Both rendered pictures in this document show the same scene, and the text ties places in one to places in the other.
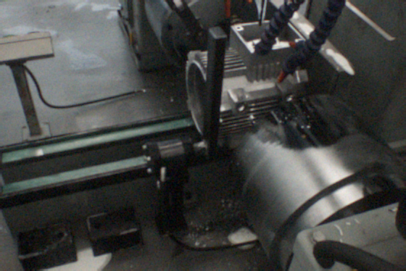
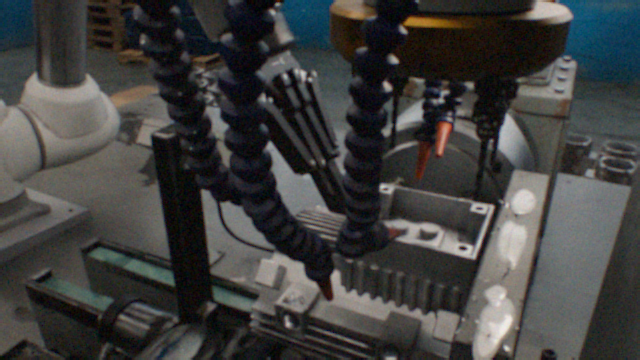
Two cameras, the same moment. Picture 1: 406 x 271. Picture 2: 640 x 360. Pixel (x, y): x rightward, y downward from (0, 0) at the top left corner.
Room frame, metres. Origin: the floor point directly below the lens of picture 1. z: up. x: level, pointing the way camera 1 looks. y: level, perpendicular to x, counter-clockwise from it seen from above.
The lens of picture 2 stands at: (0.42, -0.36, 1.38)
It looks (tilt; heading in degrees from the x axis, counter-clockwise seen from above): 27 degrees down; 47
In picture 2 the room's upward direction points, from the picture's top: straight up
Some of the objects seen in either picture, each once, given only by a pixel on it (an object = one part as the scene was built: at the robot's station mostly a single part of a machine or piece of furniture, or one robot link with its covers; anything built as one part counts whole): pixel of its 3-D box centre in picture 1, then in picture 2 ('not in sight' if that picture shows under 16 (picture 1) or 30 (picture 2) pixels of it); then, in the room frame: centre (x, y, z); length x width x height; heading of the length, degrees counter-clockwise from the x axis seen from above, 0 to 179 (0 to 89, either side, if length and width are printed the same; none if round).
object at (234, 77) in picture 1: (243, 90); (373, 311); (0.75, -0.08, 1.02); 0.20 x 0.19 x 0.19; 111
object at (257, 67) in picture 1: (266, 50); (416, 247); (0.77, -0.12, 1.11); 0.12 x 0.11 x 0.07; 111
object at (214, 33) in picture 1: (212, 99); (189, 266); (0.58, -0.01, 1.12); 0.04 x 0.03 x 0.26; 111
